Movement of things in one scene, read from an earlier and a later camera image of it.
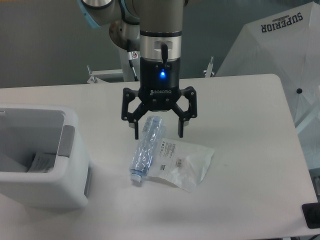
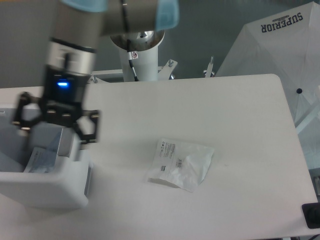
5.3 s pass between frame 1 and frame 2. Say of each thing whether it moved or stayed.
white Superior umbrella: stayed
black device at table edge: stayed
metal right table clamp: stayed
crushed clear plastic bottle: moved
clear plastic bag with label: stayed
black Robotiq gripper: moved
